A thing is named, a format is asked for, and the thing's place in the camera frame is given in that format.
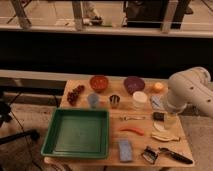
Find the bunch of red grapes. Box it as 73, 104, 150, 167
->
67, 85, 85, 106

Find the blue sponge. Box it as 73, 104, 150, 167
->
118, 139, 133, 162

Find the purple bowl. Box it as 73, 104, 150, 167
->
124, 76, 145, 95

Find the red-orange bowl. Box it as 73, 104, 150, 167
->
89, 75, 109, 93

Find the wooden table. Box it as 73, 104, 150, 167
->
44, 80, 192, 167

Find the small orange apple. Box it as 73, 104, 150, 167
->
153, 82, 164, 92

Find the green plastic tray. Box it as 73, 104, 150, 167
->
41, 108, 110, 159

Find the black-handled peeler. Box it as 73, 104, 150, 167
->
159, 147, 193, 164

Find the black tripod stand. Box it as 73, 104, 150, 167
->
0, 93, 40, 145

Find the white plastic cup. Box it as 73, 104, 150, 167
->
133, 91, 148, 109

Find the red chili pepper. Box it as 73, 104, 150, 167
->
119, 127, 144, 136

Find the small metal cup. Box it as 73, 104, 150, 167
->
109, 95, 120, 108

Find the black rectangular block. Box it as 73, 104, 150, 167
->
152, 112, 164, 121

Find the blue-white cloth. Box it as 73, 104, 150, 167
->
150, 95, 164, 111

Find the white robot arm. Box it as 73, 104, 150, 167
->
161, 67, 213, 130

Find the blue plastic cup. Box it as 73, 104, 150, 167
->
87, 93, 99, 108

